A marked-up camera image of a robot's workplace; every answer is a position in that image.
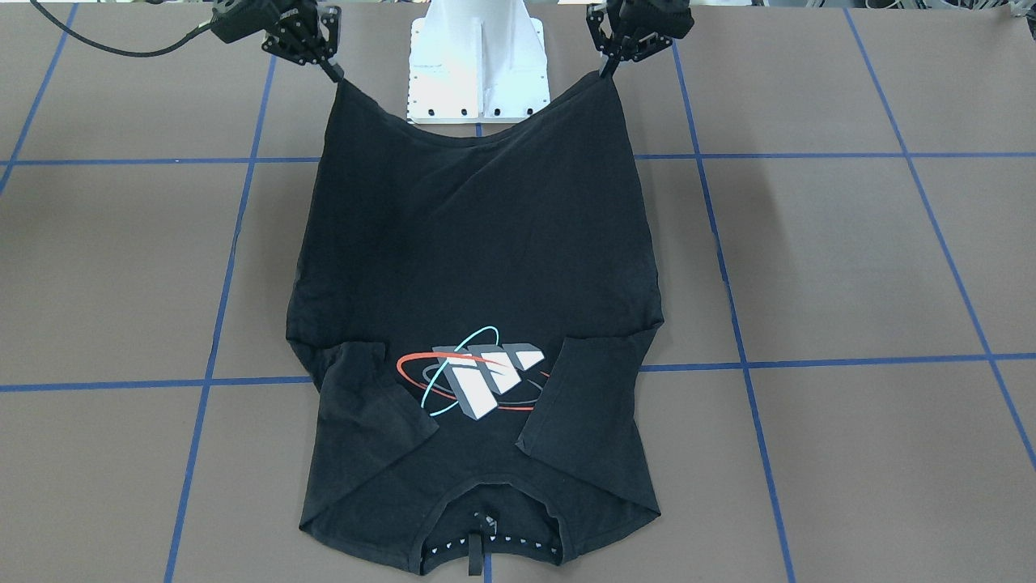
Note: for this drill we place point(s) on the brown paper table cover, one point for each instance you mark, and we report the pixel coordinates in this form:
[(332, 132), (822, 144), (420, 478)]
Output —
[(842, 203)]

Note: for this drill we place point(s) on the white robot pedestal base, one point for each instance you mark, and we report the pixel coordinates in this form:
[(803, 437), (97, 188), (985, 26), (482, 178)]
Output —
[(476, 62)]

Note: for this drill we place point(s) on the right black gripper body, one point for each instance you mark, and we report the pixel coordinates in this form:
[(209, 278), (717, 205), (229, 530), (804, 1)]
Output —
[(293, 38)]

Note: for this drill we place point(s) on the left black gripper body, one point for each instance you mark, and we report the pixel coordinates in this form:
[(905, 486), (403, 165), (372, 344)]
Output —
[(625, 38)]

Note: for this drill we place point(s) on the black printed t-shirt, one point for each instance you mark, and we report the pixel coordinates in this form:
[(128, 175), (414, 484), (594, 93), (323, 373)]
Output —
[(474, 313)]

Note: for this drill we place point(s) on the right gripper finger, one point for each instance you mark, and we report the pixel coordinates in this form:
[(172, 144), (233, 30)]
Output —
[(330, 69)]

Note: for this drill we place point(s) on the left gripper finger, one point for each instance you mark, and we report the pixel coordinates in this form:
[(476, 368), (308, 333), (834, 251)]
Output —
[(611, 65)]

